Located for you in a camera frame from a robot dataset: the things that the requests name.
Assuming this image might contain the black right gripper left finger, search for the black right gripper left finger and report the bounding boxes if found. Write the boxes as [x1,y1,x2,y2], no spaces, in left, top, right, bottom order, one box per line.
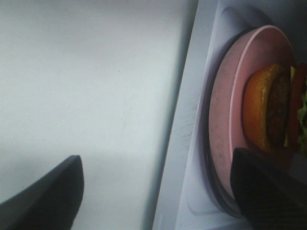
[0,155,84,230]

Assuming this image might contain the white microwave oven body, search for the white microwave oven body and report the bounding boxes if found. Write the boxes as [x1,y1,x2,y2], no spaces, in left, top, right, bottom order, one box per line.
[152,0,307,230]

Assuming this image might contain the pink round plate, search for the pink round plate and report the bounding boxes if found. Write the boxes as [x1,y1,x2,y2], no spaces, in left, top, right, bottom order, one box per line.
[208,25,296,197]

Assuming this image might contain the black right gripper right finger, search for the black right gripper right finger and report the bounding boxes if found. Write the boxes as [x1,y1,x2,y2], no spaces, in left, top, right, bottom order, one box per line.
[230,148,307,230]

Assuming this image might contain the burger with lettuce and cheese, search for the burger with lettuce and cheese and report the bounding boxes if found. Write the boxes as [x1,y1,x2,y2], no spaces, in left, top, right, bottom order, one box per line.
[242,63,307,156]

